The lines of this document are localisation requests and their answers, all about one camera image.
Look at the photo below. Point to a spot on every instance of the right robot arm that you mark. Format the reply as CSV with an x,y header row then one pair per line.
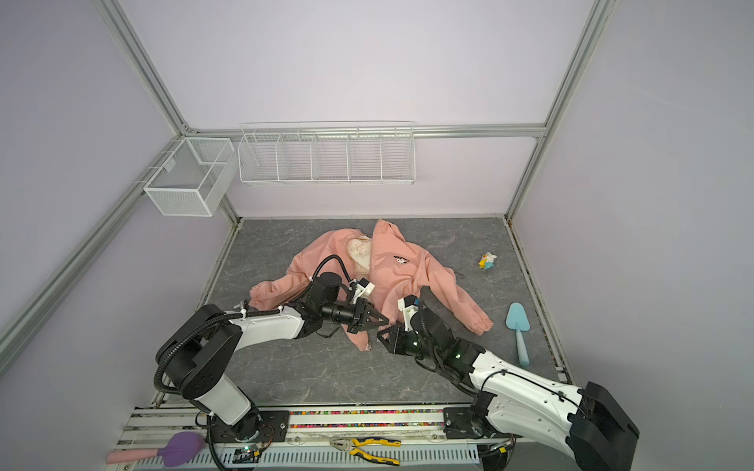
x,y
585,423

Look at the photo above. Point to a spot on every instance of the teal silicone spatula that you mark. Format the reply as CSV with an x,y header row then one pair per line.
x,y
518,322

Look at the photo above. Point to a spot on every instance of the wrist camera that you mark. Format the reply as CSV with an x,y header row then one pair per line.
x,y
362,290
408,306

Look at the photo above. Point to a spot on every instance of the small green circuit board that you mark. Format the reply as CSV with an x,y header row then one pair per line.
x,y
246,455

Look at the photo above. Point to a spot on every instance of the white wire shelf basket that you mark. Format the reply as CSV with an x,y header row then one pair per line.
x,y
377,152

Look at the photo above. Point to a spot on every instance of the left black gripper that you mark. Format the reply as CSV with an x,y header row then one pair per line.
x,y
360,318

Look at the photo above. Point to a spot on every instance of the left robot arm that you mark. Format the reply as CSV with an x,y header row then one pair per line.
x,y
192,364

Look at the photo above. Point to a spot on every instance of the white mesh box basket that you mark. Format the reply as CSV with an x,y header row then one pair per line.
x,y
194,177

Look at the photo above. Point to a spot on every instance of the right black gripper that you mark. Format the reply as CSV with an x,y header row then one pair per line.
x,y
395,343

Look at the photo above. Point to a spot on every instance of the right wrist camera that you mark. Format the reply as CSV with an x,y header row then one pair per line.
x,y
408,306

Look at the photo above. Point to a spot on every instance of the white slotted cable duct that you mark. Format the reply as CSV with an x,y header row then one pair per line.
x,y
327,457

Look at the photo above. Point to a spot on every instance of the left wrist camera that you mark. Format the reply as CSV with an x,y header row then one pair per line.
x,y
362,290

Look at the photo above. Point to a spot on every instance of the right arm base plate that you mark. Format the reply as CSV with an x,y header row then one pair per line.
x,y
465,423

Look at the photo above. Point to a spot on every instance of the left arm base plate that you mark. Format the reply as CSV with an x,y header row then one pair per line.
x,y
266,426

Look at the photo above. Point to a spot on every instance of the purple pink silicone spatula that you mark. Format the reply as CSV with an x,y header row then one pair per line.
x,y
180,449

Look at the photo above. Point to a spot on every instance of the pink Snoopy zip jacket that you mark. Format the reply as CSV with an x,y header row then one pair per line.
x,y
396,267

